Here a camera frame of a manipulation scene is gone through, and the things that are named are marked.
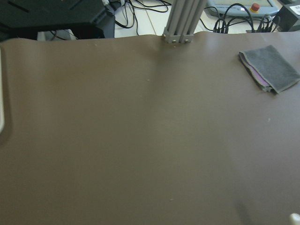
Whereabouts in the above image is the aluminium frame post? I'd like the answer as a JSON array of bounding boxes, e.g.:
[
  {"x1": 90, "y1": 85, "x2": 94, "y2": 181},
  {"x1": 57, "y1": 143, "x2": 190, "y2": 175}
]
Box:
[{"x1": 163, "y1": 0, "x2": 207, "y2": 44}]

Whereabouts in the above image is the teach pendant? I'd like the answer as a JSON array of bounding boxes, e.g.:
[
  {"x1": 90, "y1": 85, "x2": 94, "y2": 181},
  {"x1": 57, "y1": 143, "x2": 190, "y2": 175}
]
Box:
[{"x1": 206, "y1": 0, "x2": 279, "y2": 18}]

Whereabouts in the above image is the folded grey cloth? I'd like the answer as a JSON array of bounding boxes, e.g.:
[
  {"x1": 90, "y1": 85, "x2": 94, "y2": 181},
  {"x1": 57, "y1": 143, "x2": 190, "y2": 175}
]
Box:
[{"x1": 239, "y1": 45, "x2": 300, "y2": 94}]

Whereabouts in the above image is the beige rabbit tray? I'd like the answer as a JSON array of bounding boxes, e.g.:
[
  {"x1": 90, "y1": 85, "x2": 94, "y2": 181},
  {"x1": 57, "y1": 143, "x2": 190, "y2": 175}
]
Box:
[{"x1": 0, "y1": 61, "x2": 5, "y2": 133}]

